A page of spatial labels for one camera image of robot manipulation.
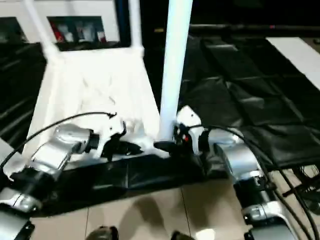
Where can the white plastic table top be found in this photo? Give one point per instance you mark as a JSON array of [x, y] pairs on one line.
[[95, 85]]

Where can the white plastic table leg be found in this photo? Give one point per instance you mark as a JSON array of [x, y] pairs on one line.
[[135, 25], [175, 60], [40, 27], [7, 152]]

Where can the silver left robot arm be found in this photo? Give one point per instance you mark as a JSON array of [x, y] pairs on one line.
[[50, 155]]

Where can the black work mat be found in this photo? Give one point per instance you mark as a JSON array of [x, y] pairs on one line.
[[240, 100]]

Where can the grey left robot leg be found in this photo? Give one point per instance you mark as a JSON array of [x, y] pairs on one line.
[[102, 234]]

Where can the red bottle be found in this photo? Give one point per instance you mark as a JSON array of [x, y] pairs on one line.
[[58, 33]]

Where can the black low cabinet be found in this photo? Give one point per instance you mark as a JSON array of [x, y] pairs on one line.
[[240, 15]]

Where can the white display cabinet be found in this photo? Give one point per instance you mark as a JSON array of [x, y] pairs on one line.
[[60, 10]]

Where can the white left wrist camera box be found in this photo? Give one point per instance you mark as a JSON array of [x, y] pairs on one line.
[[111, 131]]

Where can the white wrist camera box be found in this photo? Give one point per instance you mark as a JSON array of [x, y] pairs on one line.
[[190, 119], [111, 131]]

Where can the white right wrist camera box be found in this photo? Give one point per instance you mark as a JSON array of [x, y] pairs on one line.
[[190, 119]]

